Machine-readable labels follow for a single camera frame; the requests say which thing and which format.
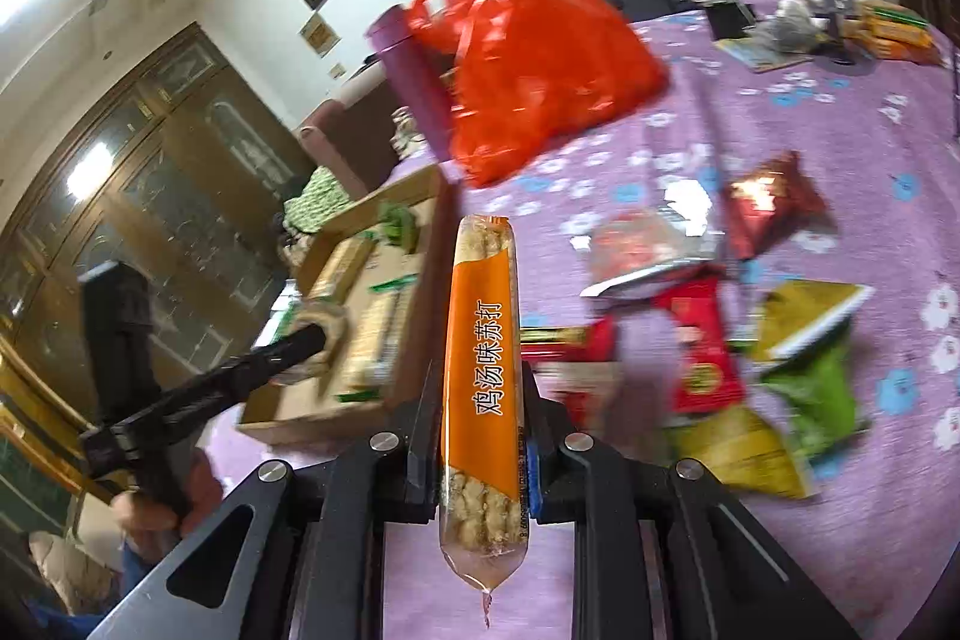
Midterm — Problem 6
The orange cracker package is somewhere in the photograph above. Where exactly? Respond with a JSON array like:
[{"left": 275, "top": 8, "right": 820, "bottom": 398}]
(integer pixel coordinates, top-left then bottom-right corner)
[{"left": 439, "top": 214, "right": 529, "bottom": 612}]

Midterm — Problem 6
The red plastic bag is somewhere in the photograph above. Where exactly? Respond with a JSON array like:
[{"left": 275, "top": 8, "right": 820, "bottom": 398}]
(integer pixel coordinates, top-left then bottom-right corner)
[{"left": 405, "top": 0, "right": 669, "bottom": 187}]

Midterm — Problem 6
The dark red snack packet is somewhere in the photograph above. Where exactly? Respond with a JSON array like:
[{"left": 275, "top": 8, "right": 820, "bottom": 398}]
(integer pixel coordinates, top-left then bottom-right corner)
[{"left": 722, "top": 151, "right": 832, "bottom": 262}]

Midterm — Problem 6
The bright green snack packet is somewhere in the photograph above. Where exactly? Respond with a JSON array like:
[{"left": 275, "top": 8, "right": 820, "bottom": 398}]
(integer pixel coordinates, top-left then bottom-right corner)
[{"left": 760, "top": 321, "right": 862, "bottom": 459}]

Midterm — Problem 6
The yellow green snack packet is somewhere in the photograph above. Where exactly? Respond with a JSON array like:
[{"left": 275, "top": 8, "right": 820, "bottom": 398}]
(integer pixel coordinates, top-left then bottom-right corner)
[{"left": 748, "top": 280, "right": 875, "bottom": 365}]

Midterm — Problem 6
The green patterned cloth pile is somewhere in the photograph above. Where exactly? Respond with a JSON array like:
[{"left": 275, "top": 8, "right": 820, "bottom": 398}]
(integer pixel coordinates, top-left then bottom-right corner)
[{"left": 283, "top": 166, "right": 353, "bottom": 234}]

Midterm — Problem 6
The silver foil snack packet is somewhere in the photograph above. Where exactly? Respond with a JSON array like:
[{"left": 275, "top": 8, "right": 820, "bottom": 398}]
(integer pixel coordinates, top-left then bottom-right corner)
[{"left": 274, "top": 299, "right": 348, "bottom": 385}]

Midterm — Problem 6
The brown armchair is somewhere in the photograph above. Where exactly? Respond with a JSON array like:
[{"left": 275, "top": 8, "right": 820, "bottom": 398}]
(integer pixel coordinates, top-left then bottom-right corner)
[{"left": 295, "top": 68, "right": 400, "bottom": 200}]

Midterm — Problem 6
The wooden glass door cabinet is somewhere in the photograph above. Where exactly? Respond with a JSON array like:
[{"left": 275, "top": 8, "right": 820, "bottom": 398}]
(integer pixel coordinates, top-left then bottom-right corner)
[{"left": 2, "top": 25, "right": 313, "bottom": 497}]

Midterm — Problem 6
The purple thermos bottle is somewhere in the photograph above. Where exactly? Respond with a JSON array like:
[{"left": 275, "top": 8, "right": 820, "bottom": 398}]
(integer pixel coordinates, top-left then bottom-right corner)
[{"left": 366, "top": 5, "right": 452, "bottom": 161}]

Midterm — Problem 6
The small black box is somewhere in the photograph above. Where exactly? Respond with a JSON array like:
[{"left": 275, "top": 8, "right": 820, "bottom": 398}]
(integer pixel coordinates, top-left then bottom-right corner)
[{"left": 704, "top": 0, "right": 757, "bottom": 41}]

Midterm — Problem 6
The person's left hand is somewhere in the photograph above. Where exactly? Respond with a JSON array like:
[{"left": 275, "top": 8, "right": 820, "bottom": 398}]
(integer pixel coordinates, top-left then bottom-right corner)
[{"left": 110, "top": 448, "right": 224, "bottom": 549}]

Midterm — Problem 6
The purple floral tablecloth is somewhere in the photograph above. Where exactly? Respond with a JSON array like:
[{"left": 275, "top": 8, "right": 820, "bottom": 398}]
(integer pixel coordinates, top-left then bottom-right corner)
[{"left": 193, "top": 0, "right": 960, "bottom": 640}]

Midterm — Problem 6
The cardboard tray box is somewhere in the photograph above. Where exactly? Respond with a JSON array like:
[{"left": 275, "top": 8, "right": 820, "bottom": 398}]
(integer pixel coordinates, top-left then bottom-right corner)
[{"left": 236, "top": 164, "right": 460, "bottom": 447}]

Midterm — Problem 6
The stack of biscuit boxes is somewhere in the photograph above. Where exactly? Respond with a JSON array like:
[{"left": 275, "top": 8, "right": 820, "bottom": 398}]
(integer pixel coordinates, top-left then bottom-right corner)
[{"left": 841, "top": 0, "right": 942, "bottom": 65}]

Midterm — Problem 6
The booklet on table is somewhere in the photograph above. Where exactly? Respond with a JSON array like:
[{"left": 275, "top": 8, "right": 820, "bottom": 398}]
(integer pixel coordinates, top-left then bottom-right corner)
[{"left": 713, "top": 37, "right": 811, "bottom": 73}]

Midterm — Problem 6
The cracker pack in tray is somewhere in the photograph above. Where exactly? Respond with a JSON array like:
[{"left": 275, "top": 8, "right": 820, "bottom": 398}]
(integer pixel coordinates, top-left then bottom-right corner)
[{"left": 308, "top": 230, "right": 377, "bottom": 305}]

